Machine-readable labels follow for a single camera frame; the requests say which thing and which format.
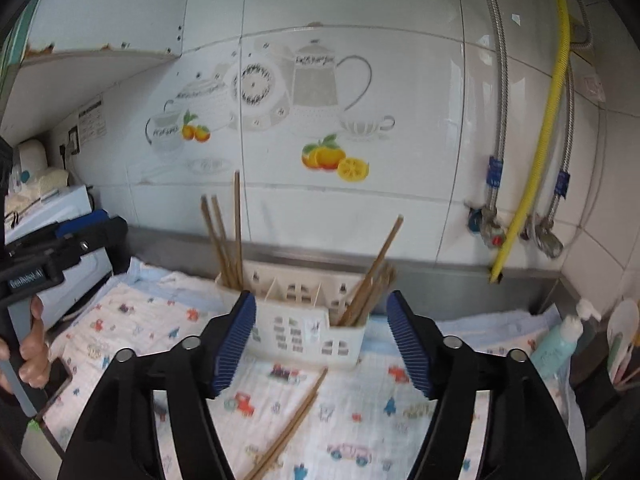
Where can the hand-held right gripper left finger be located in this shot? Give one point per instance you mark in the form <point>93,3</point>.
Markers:
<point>235,345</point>

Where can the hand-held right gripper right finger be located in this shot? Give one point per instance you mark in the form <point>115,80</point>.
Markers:
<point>407,345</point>

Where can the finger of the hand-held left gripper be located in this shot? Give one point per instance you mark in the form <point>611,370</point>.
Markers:
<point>82,224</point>

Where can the wooden chopstick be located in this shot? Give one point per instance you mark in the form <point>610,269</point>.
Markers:
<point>290,422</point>
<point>372,295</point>
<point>238,225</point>
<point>375,265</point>
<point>381,292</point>
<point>295,427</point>
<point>215,237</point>
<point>226,237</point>

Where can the cream plastic utensil holder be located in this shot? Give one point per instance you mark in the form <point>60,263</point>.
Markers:
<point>300,320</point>

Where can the person's left hand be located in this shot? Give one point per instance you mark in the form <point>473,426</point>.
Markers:
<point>36,360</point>

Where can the white appliance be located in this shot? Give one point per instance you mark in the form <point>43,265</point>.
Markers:
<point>55,200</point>

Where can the cream cloth bundle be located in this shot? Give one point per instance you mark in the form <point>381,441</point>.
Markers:
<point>50,180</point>

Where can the white rounded container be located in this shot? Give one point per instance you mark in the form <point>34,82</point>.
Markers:
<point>32,157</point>

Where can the white label sticker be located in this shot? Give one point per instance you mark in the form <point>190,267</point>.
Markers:
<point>92,122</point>

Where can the white cartoon printed blanket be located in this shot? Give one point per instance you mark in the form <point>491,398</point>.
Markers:
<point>350,435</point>

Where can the metal valve with red knob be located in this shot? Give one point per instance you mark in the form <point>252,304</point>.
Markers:
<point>487,227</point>

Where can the teal pump bottle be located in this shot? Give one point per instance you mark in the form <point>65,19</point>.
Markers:
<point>557,347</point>

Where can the wall socket with plug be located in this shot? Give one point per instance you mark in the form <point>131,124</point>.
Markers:
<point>74,142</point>

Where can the white wall cabinet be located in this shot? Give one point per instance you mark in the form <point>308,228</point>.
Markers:
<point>100,0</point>

